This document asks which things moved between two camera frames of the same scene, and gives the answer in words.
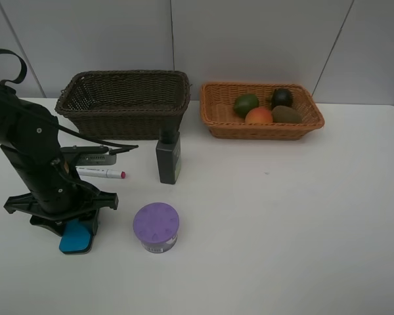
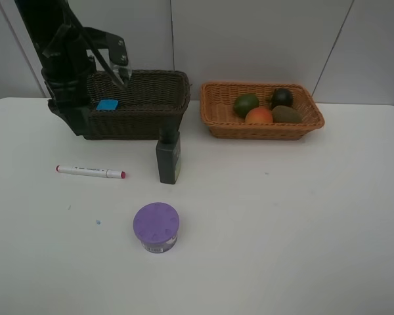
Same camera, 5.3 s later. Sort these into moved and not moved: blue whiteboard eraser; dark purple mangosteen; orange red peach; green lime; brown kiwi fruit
Moved: blue whiteboard eraser
Not moved: green lime; orange red peach; dark purple mangosteen; brown kiwi fruit
